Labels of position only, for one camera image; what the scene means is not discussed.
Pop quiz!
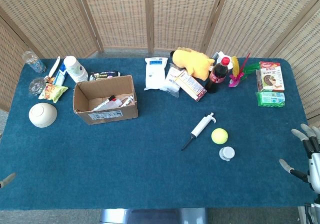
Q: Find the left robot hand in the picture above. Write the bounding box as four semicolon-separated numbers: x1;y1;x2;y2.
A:
0;172;17;189

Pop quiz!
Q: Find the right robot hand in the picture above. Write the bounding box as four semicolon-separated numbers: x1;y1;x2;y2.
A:
279;123;320;195

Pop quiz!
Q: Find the small white jar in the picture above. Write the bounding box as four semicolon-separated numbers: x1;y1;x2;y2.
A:
219;146;236;162

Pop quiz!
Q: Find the yellow tennis ball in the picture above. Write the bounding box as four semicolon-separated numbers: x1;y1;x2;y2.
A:
211;128;229;144

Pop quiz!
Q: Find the cardboard box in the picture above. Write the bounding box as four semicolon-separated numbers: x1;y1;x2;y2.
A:
72;75;139;126

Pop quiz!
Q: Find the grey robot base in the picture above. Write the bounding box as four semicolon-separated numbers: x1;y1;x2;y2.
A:
99;208;209;224

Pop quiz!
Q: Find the red and white carton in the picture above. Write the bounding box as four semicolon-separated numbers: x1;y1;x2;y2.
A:
255;61;286;93

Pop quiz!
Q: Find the brown red snack box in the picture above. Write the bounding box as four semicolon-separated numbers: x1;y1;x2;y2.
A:
174;70;208;103

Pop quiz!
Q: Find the beige upturned bowl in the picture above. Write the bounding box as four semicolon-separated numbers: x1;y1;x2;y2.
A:
28;102;58;128

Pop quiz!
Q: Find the green tissue pack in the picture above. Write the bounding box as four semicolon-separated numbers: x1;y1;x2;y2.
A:
255;91;286;108

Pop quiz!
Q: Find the yellow-green snack bag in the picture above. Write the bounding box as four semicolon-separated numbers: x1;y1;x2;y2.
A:
38;83;69;104

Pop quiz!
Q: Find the crumpled clear plastic cup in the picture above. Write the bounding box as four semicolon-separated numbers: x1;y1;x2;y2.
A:
28;77;47;96

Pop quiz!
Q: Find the blue white tube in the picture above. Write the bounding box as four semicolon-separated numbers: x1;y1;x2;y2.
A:
51;63;69;87

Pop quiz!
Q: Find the blue table mat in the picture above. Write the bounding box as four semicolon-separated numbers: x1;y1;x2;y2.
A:
0;57;317;211

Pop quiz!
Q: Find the colourful feather shuttlecock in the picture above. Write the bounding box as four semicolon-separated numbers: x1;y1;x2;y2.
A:
228;52;261;88

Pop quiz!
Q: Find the clear plastic water bottle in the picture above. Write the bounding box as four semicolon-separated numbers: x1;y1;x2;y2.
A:
21;50;48;74

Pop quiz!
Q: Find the white plastic bottle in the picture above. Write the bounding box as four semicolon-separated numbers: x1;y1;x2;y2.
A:
63;55;89;83

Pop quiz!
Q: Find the cola bottle red cap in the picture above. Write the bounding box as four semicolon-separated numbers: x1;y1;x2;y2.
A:
204;56;231;94

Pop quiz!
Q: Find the dark blue sanitary pad pack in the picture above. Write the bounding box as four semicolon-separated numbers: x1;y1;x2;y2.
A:
88;70;121;82

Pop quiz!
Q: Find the yellow plush toy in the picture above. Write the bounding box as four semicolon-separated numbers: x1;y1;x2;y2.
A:
169;47;215;81

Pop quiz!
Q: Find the white pouch blue label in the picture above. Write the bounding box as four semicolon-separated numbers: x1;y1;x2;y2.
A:
143;57;169;91

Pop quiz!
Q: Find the woven wooden folding screen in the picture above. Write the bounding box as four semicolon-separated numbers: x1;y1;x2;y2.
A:
0;0;320;135

